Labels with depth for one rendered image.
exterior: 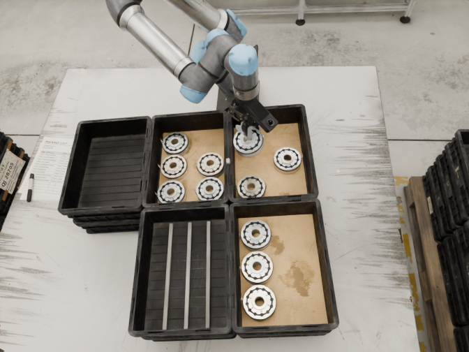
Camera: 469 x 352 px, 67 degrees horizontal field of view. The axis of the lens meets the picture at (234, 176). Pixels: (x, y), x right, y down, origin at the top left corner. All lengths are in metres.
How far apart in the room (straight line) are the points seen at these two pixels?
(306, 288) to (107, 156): 0.92
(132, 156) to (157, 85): 0.52
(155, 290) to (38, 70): 2.58
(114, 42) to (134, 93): 1.55
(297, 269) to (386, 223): 0.43
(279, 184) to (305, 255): 0.28
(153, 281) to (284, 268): 0.44
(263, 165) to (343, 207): 0.35
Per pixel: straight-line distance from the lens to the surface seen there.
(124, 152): 1.52
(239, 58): 0.97
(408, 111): 2.74
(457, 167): 1.92
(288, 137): 1.44
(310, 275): 1.22
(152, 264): 1.28
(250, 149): 1.21
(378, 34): 3.23
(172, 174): 1.36
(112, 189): 1.45
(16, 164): 2.39
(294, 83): 1.80
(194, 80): 1.08
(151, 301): 1.25
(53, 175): 1.77
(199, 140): 1.46
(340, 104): 1.74
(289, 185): 1.33
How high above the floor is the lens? 2.01
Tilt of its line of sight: 61 degrees down
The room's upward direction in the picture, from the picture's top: 10 degrees counter-clockwise
